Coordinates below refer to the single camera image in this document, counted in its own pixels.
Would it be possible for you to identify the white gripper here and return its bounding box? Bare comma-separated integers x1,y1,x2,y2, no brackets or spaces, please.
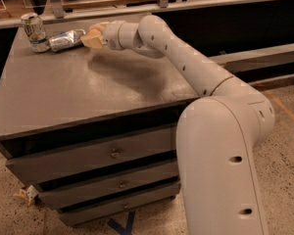
81,21,124,51

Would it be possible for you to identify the orange fruit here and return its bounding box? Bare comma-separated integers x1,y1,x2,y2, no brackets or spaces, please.
87,28,101,36

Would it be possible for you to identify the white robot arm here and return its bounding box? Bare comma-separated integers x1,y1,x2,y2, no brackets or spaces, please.
82,15,275,235

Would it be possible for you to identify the lying silver redbull can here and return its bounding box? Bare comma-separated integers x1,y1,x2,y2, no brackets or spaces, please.
49,29,85,52

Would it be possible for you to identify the upright green soda can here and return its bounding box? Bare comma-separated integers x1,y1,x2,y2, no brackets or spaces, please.
21,13,49,53

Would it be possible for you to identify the grey drawer cabinet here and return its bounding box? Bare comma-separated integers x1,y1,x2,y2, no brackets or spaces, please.
0,29,198,214

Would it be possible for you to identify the top grey drawer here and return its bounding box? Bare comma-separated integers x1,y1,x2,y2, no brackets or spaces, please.
6,124,176,185

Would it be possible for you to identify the grey drawer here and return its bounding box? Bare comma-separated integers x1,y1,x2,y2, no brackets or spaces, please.
39,159,178,210
6,124,176,185
59,181,180,226

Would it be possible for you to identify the middle grey drawer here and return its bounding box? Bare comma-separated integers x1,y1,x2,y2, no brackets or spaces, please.
39,159,178,210

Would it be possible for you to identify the crumpled paper scrap on floor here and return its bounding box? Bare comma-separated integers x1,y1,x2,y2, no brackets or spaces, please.
14,185,38,207

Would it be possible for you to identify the bottom grey drawer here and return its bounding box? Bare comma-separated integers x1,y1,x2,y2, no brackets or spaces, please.
59,181,180,226

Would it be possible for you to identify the blue tape on floor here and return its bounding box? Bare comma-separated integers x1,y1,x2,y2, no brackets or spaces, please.
107,211,136,235

